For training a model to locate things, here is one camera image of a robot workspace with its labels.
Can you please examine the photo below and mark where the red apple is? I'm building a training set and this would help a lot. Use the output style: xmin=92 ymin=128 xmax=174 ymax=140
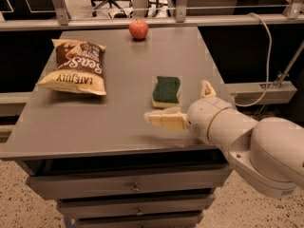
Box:
xmin=128 ymin=19 xmax=149 ymax=40

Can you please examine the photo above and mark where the middle grey drawer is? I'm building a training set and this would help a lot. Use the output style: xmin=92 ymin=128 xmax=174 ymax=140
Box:
xmin=58 ymin=193 xmax=215 ymax=219

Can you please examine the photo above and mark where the white cable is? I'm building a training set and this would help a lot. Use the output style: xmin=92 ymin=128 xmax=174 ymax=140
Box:
xmin=233 ymin=11 xmax=274 ymax=108

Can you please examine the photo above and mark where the grey metal railing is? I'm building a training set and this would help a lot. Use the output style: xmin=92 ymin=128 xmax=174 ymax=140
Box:
xmin=0 ymin=0 xmax=304 ymax=31

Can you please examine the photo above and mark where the bottom grey drawer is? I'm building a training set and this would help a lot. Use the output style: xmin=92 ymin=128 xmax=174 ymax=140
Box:
xmin=64 ymin=211 xmax=203 ymax=228

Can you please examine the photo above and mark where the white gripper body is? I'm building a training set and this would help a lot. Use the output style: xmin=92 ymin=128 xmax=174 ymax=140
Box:
xmin=187 ymin=97 xmax=233 ymax=143

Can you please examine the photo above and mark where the grey drawer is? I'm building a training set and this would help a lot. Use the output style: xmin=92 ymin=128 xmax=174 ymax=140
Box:
xmin=58 ymin=193 xmax=215 ymax=219
xmin=27 ymin=164 xmax=232 ymax=200
xmin=64 ymin=211 xmax=203 ymax=228

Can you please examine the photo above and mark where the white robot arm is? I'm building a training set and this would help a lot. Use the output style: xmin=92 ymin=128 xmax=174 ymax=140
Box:
xmin=144 ymin=76 xmax=304 ymax=199

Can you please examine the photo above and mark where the green and yellow sponge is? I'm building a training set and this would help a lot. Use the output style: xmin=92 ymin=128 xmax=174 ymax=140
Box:
xmin=152 ymin=76 xmax=181 ymax=108

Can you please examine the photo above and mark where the brown chips bag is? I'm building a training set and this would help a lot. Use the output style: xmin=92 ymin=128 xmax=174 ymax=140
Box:
xmin=37 ymin=39 xmax=106 ymax=96

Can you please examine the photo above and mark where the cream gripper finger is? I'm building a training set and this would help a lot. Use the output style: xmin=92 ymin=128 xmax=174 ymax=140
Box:
xmin=143 ymin=106 xmax=187 ymax=131
xmin=200 ymin=80 xmax=216 ymax=98

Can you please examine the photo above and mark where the top grey drawer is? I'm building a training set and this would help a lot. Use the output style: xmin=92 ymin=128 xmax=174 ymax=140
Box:
xmin=27 ymin=164 xmax=232 ymax=200

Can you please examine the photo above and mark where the black office chair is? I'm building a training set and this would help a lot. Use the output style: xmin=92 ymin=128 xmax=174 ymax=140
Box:
xmin=90 ymin=0 xmax=133 ymax=17

